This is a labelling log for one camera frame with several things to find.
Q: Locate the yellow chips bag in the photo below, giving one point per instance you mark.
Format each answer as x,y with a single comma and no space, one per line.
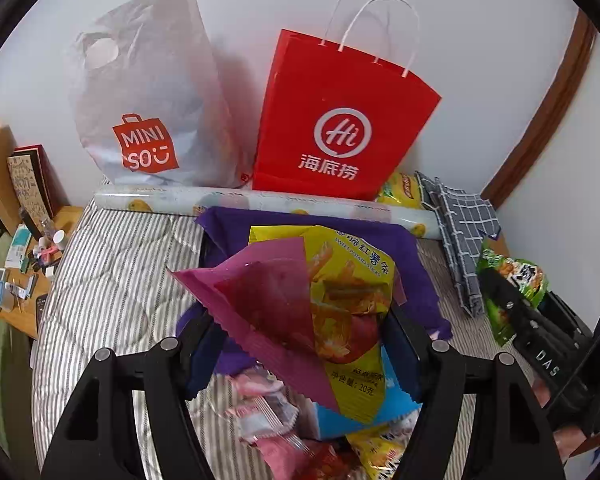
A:
402,190

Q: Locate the white plastic shopping bag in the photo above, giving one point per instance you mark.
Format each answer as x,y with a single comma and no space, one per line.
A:
150,110

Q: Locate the red snack packet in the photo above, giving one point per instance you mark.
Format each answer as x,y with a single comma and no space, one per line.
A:
337,465

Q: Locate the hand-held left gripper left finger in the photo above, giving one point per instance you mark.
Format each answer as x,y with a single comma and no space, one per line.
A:
202,340

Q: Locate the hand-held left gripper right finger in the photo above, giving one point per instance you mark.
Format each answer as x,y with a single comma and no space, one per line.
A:
400,350

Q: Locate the brown patterned book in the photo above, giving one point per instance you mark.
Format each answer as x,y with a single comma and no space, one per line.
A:
27,180

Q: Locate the wooden desk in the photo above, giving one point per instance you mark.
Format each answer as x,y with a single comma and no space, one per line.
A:
25,305

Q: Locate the striped blanket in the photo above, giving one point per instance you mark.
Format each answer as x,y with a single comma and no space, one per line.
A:
110,270

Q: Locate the person's right hand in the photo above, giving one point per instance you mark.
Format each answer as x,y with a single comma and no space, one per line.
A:
577,440

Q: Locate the wooden door frame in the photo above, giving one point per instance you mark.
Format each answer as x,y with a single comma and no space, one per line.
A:
545,110

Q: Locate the patterned paper roll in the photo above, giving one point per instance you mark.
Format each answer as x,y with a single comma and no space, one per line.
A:
170,202

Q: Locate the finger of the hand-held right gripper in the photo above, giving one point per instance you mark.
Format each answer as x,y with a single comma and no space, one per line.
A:
505,300
562,310

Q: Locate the purple towel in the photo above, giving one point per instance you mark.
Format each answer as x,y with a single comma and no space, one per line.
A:
280,225

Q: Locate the grey checked fabric box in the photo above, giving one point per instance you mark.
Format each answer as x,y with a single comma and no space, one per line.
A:
462,230

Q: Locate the light blue packet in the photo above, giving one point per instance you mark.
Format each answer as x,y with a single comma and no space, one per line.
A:
395,400

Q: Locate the green cloth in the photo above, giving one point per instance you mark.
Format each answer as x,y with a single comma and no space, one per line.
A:
0,360

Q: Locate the red paper bag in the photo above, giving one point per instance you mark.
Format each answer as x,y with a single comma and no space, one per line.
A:
340,125

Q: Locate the yellow and magenta snack packet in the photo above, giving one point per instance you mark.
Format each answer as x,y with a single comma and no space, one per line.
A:
340,300

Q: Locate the green snack packet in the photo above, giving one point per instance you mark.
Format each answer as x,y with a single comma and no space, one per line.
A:
517,275

